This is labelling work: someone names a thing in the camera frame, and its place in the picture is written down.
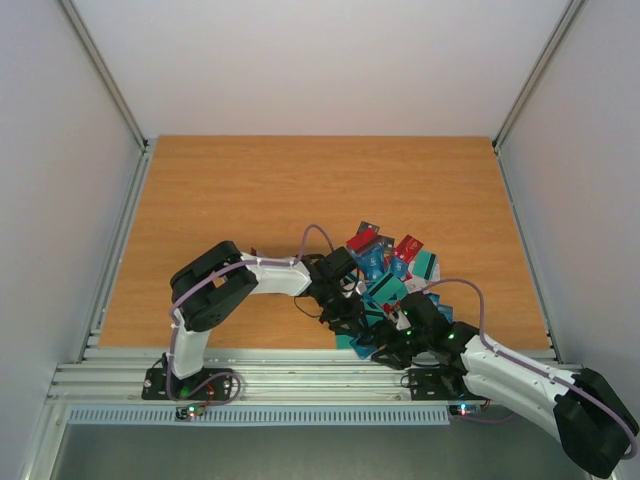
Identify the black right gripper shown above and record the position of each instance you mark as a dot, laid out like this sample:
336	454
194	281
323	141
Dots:
395	345

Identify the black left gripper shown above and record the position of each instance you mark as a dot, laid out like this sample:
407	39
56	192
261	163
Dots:
350	318

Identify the blue VIP chip card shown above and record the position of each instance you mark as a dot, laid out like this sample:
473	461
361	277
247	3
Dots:
364	347

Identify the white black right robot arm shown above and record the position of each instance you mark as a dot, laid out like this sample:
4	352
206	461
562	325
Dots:
579	409

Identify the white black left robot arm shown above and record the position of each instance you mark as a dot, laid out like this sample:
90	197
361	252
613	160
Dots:
210	289

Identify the teal magnetic stripe card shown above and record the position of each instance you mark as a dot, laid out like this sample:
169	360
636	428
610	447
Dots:
387	289

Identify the blue logo card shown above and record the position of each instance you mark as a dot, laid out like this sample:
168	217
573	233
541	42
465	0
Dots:
372	262

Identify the white patterned card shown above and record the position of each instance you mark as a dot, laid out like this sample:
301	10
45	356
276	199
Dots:
416	284

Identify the red card near gripper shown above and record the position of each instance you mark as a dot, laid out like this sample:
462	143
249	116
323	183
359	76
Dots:
363	241

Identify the teal striped card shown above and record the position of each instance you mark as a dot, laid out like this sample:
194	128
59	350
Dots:
426	266

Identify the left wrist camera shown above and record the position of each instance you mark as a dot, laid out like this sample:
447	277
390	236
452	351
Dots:
355	288

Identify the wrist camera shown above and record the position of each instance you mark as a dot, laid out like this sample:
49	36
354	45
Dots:
355	288
399	319

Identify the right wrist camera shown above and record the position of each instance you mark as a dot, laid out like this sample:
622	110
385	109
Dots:
399	319

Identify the slotted grey cable duct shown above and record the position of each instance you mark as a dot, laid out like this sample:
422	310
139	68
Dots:
261	416

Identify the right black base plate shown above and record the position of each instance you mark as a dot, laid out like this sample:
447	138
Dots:
437	383

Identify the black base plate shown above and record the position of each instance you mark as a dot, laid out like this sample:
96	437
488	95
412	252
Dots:
437	383
208	384

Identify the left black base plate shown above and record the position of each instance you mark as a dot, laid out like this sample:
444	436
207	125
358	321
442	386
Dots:
208	384

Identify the aluminium front rail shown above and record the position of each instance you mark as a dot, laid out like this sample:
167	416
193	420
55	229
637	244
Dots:
268	377

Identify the aluminium left corner post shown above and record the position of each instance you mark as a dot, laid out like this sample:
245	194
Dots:
90	47

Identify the aluminium corner post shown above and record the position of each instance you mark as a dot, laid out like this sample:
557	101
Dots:
552	46
90	47

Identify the aluminium right corner post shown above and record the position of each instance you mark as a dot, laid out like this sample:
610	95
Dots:
552	46

